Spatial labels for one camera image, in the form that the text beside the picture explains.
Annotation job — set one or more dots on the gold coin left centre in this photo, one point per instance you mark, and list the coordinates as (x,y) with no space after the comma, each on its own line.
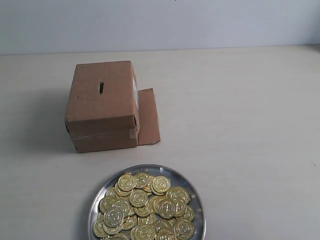
(113,217)

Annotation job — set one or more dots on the gold coin top right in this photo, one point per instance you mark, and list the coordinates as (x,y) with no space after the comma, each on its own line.
(160,185)

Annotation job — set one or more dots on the gold coin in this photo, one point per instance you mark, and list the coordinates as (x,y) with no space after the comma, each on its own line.
(184,229)
(127,182)
(138,198)
(141,180)
(160,185)
(113,217)
(166,208)

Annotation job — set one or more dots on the gold coin top middle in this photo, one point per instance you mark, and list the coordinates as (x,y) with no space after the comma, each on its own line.
(141,180)

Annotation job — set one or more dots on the brown cardboard slotted box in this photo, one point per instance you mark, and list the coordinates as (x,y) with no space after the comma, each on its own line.
(106,110)

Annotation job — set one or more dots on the gold coin top left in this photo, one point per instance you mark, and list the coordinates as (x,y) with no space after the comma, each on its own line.
(127,182)

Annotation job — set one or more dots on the gold coin right centre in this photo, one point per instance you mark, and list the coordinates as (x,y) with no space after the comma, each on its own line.
(166,208)

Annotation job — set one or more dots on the round steel plate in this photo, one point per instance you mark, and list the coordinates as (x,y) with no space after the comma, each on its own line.
(176,178)

